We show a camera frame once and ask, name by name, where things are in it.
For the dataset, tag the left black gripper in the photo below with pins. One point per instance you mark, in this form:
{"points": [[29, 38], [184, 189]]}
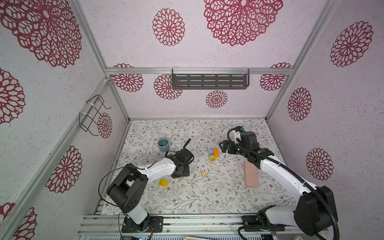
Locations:
{"points": [[186, 173]]}

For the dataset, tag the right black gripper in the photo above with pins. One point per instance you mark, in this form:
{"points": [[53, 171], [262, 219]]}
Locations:
{"points": [[223, 148]]}

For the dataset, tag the orange wooden block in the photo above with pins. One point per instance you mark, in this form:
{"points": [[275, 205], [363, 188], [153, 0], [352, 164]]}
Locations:
{"points": [[216, 153]]}

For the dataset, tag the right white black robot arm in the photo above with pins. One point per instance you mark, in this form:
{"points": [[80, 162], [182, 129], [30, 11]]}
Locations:
{"points": [[315, 210]]}

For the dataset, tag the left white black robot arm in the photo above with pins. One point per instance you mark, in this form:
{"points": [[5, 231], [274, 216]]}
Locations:
{"points": [[128, 186]]}

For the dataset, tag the yellow wooden block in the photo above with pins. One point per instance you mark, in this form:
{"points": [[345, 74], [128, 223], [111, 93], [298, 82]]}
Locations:
{"points": [[163, 183]]}

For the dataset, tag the pink sponge block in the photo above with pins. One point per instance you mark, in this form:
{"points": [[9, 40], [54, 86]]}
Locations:
{"points": [[251, 175]]}

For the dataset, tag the teal ceramic cup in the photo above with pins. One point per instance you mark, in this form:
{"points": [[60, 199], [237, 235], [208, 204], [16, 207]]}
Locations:
{"points": [[164, 145]]}

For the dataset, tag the dark grey wall shelf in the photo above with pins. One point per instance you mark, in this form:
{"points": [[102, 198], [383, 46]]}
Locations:
{"points": [[210, 81]]}

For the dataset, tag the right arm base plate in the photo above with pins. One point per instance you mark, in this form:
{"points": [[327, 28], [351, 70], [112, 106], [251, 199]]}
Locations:
{"points": [[254, 223]]}

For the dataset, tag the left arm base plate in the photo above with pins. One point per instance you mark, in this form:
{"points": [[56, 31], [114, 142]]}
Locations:
{"points": [[151, 224]]}

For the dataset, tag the aluminium front rail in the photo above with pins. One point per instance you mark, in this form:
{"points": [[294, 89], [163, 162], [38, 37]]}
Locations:
{"points": [[198, 224]]}

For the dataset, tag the black wire wall rack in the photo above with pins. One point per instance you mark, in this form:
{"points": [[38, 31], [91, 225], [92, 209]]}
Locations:
{"points": [[96, 120]]}

